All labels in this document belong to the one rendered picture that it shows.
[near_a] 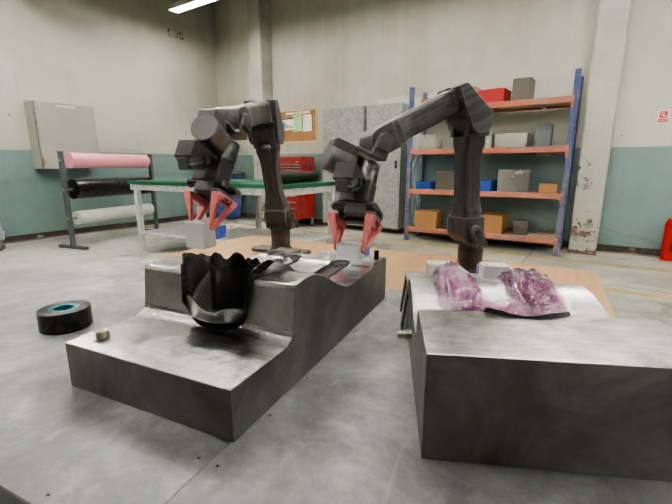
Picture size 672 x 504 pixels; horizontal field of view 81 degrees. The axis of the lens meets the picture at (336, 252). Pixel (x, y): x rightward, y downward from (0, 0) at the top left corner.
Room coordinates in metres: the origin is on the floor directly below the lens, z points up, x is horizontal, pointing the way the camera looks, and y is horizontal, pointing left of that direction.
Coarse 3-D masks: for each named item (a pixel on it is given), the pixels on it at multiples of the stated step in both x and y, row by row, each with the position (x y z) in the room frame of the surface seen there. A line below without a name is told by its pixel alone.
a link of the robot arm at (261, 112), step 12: (216, 108) 0.93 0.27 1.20; (228, 108) 0.92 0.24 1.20; (240, 108) 0.92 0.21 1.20; (252, 108) 1.02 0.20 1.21; (264, 108) 1.10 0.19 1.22; (276, 108) 1.14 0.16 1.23; (228, 120) 0.91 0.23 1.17; (252, 120) 1.02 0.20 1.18; (264, 120) 1.10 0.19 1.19; (276, 120) 1.14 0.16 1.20; (276, 132) 1.15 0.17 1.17; (252, 144) 1.18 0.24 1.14
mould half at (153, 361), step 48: (288, 288) 0.47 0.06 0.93; (336, 288) 0.58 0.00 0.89; (384, 288) 0.80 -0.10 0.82; (144, 336) 0.48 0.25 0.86; (192, 336) 0.48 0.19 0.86; (240, 336) 0.48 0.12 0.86; (288, 336) 0.46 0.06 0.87; (336, 336) 0.58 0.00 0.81; (96, 384) 0.44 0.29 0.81; (144, 384) 0.40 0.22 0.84; (192, 384) 0.37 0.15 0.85; (240, 384) 0.37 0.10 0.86; (288, 384) 0.45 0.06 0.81; (240, 432) 0.36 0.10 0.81
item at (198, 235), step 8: (184, 224) 0.82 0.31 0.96; (192, 224) 0.81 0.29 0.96; (200, 224) 0.80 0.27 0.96; (208, 224) 0.81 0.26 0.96; (224, 224) 0.86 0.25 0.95; (232, 224) 0.92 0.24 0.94; (192, 232) 0.81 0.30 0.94; (200, 232) 0.80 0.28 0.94; (208, 232) 0.81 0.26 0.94; (216, 232) 0.84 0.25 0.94; (224, 232) 0.86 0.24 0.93; (192, 240) 0.81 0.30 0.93; (200, 240) 0.80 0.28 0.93; (208, 240) 0.81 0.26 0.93; (200, 248) 0.80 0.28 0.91
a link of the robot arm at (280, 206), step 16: (256, 128) 1.16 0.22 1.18; (272, 128) 1.15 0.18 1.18; (256, 144) 1.17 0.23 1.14; (272, 144) 1.16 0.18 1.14; (272, 160) 1.18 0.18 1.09; (272, 176) 1.20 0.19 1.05; (272, 192) 1.21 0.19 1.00; (272, 208) 1.23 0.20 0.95; (288, 208) 1.27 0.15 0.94; (272, 224) 1.25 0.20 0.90
